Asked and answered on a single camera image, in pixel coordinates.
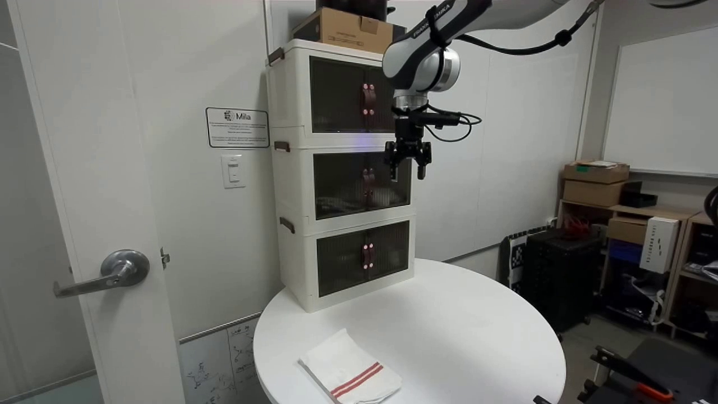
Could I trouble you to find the white light switch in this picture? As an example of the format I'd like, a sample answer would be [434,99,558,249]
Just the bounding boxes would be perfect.
[220,153,250,191]

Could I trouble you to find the wall whiteboard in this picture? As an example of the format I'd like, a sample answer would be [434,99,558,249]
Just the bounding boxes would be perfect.
[602,25,718,180]

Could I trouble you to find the white room door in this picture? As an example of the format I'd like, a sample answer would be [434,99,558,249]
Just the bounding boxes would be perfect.
[6,0,188,404]

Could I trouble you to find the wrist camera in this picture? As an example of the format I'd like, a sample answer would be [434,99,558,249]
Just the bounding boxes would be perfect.
[393,109,464,130]

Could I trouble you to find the silver door lever handle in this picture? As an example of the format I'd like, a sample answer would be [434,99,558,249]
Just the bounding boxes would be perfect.
[52,248,152,300]

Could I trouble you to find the black device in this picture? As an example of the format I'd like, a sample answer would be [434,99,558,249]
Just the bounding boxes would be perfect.
[317,0,398,22]

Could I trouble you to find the flat cardboard box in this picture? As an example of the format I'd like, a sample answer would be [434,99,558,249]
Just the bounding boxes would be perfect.
[561,159,633,186]

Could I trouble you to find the orange handled tool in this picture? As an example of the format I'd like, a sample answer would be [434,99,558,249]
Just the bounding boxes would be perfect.
[633,379,678,404]

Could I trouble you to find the plain cardboard box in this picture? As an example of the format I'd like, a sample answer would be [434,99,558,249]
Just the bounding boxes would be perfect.
[561,177,627,211]

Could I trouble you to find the cardboard box with black label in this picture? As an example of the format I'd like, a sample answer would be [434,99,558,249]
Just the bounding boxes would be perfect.
[292,4,410,57]

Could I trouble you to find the small cardboard box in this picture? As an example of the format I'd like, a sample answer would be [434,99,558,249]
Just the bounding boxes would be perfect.
[604,215,647,248]

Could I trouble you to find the white sheet with sketches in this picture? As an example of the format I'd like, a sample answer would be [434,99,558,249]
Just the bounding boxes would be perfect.
[179,316,264,404]

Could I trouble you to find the wooden shelf unit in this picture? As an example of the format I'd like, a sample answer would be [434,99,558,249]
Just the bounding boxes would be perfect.
[602,205,718,344]

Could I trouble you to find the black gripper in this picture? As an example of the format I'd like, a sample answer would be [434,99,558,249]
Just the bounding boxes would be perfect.
[383,122,436,184]

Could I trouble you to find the white wall sign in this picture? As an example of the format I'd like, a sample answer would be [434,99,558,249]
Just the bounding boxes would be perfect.
[205,104,272,150]

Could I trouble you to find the black storage crate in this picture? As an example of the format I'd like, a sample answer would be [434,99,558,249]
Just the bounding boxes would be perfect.
[514,228,605,334]

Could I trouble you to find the white three-tier storage cabinet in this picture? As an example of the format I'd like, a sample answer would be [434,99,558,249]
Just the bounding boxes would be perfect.
[268,36,421,313]

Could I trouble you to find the white towel with red stripes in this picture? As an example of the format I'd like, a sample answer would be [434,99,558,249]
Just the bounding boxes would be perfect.
[298,325,403,404]

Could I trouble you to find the white carton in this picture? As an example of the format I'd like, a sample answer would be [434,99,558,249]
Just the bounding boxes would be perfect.
[638,215,680,277]

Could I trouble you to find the black case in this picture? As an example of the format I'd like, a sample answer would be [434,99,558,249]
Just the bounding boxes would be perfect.
[616,180,660,211]

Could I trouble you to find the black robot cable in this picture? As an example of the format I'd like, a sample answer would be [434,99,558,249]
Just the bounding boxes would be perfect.
[425,0,604,145]

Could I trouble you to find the black equipment frame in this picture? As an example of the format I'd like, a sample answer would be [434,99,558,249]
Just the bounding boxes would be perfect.
[579,332,718,404]

